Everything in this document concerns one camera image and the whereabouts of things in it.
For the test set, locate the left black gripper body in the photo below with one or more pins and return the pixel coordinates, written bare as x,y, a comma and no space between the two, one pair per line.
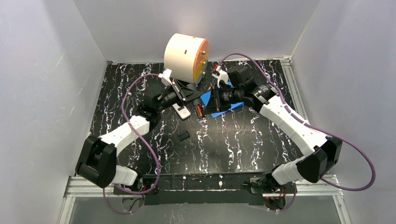
179,93

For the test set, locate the black battery cover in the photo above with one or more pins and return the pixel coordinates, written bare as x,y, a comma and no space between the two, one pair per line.
183,135

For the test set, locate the black remote control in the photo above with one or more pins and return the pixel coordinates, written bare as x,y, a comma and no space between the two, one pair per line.
194,105

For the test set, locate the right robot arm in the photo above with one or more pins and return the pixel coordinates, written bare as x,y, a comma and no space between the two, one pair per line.
320,152

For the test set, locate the white remote control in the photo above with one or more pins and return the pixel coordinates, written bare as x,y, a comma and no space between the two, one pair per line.
182,111

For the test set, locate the aluminium frame rail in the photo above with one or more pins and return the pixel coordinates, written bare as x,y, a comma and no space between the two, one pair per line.
338,198

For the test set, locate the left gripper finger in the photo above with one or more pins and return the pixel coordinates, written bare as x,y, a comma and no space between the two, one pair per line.
189,90
193,98

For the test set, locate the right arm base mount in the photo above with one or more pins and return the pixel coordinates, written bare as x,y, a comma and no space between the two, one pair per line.
259,185

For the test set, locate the blue foam pad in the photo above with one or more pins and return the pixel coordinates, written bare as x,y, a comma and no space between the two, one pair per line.
228,100

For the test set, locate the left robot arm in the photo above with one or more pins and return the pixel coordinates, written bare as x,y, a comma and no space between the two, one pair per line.
97,160

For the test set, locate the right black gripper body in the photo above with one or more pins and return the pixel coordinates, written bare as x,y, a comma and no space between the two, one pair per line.
217,99

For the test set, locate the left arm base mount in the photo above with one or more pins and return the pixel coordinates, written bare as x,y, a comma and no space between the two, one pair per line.
141,184

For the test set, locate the white cylinder orange face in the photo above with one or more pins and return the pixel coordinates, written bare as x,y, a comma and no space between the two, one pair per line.
186,56

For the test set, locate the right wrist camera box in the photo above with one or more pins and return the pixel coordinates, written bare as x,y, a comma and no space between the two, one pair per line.
220,75

